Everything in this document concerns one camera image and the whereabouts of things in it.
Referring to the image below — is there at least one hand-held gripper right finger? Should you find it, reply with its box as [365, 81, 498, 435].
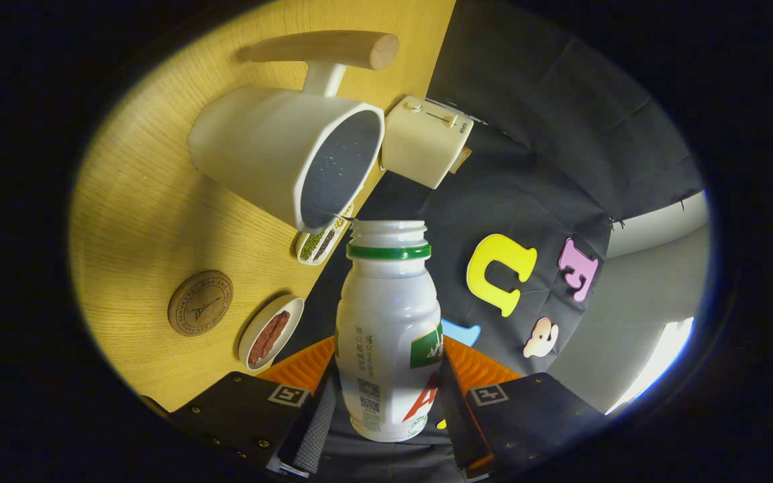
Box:
[437, 335, 605, 478]

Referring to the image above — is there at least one white divided dish with beans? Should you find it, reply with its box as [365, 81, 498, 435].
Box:
[295, 201, 355, 266]

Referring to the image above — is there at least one wooden table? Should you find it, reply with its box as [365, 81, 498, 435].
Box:
[68, 0, 458, 413]

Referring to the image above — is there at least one round wooden coaster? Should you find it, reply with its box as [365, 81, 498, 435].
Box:
[167, 270, 234, 337]

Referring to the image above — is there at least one white cup with wooden handle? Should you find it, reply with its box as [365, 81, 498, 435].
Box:
[187, 30, 401, 233]

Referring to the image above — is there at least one red-brown meat slice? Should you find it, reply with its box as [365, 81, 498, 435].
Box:
[248, 321, 281, 366]
[263, 310, 291, 351]

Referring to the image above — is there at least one white oval plate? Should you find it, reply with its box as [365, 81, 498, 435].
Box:
[238, 295, 305, 372]

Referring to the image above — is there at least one white juice bottle green label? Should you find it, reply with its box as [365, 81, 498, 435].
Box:
[335, 220, 445, 443]

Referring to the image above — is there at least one cream toaster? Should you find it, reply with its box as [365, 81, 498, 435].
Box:
[380, 95, 474, 190]

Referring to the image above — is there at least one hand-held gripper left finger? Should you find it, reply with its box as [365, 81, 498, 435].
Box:
[166, 335, 340, 478]

